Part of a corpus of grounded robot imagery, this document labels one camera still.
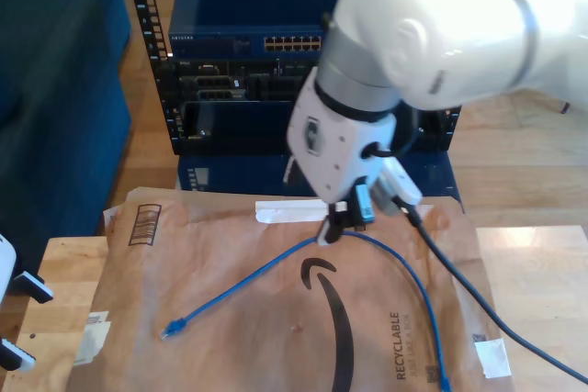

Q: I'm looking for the blue network cable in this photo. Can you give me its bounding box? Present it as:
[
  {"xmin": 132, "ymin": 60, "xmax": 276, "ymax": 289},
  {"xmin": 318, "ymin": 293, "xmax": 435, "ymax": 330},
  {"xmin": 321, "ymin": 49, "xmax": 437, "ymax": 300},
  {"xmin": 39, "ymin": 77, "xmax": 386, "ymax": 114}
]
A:
[{"xmin": 160, "ymin": 230, "xmax": 455, "ymax": 392}]

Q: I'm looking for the long white tape strip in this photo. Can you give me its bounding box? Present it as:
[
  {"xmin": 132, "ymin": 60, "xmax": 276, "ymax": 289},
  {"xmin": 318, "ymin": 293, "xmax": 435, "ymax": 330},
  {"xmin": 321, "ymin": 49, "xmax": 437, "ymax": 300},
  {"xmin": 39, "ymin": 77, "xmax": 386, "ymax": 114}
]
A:
[{"xmin": 254, "ymin": 197, "xmax": 332, "ymax": 224}]

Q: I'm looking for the white paper shipping label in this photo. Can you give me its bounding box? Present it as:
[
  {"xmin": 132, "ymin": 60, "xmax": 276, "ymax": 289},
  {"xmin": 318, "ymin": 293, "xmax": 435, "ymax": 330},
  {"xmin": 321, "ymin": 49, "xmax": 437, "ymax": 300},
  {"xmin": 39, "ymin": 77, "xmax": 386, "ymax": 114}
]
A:
[{"xmin": 73, "ymin": 310, "xmax": 112, "ymax": 365}]

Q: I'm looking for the blue device under rack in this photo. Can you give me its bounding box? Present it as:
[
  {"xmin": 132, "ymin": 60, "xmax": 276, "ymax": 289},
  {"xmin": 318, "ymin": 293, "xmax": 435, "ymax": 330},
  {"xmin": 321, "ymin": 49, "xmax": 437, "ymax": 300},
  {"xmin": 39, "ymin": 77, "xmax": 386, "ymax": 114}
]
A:
[{"xmin": 176, "ymin": 152, "xmax": 463, "ymax": 203}]

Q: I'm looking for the brown paper mailer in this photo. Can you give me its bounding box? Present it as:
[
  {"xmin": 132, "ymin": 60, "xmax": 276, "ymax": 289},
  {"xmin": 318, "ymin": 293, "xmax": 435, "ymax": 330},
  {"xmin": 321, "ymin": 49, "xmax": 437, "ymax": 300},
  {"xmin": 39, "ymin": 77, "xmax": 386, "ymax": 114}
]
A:
[{"xmin": 68, "ymin": 185, "xmax": 515, "ymax": 392}]

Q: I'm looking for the black rack server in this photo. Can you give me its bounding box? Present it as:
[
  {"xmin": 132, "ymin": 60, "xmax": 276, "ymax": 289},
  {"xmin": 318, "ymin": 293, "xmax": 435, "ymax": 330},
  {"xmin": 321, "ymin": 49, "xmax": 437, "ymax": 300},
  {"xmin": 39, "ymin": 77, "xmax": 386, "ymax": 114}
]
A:
[{"xmin": 176, "ymin": 57, "xmax": 318, "ymax": 102}]

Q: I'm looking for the blue sofa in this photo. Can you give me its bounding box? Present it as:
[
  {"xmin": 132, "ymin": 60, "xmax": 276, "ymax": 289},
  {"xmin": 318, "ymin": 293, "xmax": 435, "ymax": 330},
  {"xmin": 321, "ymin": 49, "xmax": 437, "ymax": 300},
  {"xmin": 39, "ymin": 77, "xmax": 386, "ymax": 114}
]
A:
[{"xmin": 0, "ymin": 0, "xmax": 134, "ymax": 295}]

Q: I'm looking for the short white tape piece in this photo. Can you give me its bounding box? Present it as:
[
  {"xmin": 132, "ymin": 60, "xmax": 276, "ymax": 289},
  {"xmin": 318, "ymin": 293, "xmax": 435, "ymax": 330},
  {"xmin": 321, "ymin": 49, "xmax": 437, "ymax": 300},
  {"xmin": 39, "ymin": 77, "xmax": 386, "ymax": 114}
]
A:
[{"xmin": 472, "ymin": 338, "xmax": 512, "ymax": 379}]

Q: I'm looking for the short black cable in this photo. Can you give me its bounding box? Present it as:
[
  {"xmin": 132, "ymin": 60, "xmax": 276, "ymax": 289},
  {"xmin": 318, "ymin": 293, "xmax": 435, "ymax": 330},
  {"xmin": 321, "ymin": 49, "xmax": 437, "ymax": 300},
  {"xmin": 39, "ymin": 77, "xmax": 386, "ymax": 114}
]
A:
[{"xmin": 362, "ymin": 102, "xmax": 424, "ymax": 159}]

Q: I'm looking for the long black camera cable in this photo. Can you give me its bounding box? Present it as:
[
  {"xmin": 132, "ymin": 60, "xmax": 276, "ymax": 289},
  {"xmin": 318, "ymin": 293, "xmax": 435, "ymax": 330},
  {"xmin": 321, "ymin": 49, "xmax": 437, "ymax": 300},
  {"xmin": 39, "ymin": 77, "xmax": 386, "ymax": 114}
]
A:
[{"xmin": 392, "ymin": 196, "xmax": 588, "ymax": 386}]

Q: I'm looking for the black rack frame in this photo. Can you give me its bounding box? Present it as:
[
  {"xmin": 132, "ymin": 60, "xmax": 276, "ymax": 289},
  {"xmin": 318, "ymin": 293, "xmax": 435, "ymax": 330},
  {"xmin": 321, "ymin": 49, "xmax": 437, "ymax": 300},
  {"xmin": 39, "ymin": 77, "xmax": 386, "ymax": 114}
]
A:
[{"xmin": 119, "ymin": 0, "xmax": 509, "ymax": 157}]

